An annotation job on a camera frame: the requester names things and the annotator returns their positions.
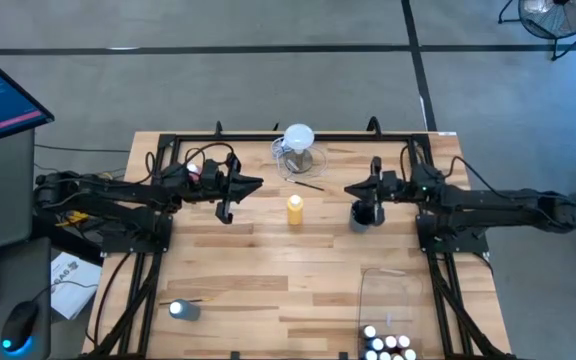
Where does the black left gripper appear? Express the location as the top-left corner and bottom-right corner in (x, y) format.
(199, 152), (265, 225)

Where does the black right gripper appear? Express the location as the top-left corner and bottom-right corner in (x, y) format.
(343, 155), (413, 227)

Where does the large yellow paint bottle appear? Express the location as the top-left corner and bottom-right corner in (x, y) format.
(286, 194), (305, 227)

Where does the thin black paintbrush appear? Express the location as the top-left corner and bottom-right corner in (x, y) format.
(283, 177), (326, 193)
(158, 297), (214, 307)

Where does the large teal paint bottle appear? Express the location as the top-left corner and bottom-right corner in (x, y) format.
(168, 298), (202, 323)

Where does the blue-grey plastic cup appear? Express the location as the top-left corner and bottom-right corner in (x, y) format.
(349, 199), (377, 234)

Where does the white bulb table lamp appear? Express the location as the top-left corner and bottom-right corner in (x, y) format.
(281, 123), (316, 174)

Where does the clear plastic bin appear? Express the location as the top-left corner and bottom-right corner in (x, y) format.
(359, 263), (427, 360)

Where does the white paper booklet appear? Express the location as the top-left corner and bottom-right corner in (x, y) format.
(50, 251), (103, 321)

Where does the grey desk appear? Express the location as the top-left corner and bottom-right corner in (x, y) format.
(0, 128), (53, 360)

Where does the black floor fan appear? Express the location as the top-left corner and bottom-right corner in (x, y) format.
(497, 0), (576, 62)

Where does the black computer mouse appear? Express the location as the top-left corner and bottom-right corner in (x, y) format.
(0, 300), (39, 354)

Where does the black floor cable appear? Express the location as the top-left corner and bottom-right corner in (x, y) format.
(34, 143), (132, 154)

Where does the yellow cable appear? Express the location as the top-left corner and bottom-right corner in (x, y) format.
(56, 172), (117, 229)

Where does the black mouse cable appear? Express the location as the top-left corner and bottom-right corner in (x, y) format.
(30, 278), (100, 307)

